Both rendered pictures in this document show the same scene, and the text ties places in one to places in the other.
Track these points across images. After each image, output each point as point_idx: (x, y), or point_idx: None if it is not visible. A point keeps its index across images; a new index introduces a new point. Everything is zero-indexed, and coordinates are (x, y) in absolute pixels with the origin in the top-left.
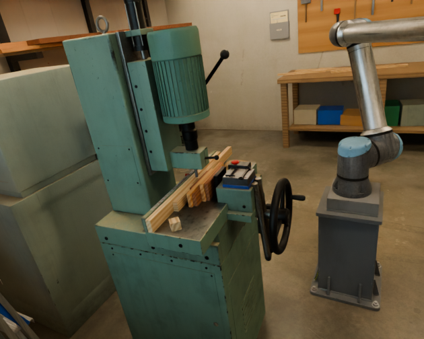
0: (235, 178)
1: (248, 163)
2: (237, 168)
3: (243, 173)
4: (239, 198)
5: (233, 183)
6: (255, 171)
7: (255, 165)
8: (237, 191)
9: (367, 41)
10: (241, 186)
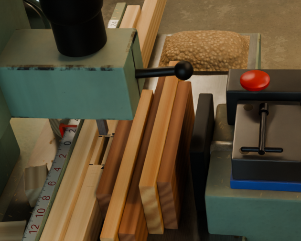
0: (288, 161)
1: (298, 76)
2: (267, 103)
3: None
4: (299, 223)
5: (277, 178)
6: (260, 60)
7: (260, 41)
8: (292, 203)
9: None
10: None
